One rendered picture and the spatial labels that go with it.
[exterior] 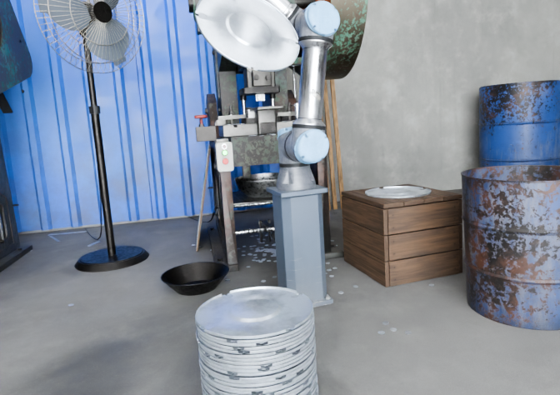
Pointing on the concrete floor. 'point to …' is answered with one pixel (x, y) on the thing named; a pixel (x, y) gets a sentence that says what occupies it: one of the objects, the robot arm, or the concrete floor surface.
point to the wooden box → (403, 235)
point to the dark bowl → (195, 277)
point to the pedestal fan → (82, 9)
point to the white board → (202, 197)
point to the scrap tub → (513, 244)
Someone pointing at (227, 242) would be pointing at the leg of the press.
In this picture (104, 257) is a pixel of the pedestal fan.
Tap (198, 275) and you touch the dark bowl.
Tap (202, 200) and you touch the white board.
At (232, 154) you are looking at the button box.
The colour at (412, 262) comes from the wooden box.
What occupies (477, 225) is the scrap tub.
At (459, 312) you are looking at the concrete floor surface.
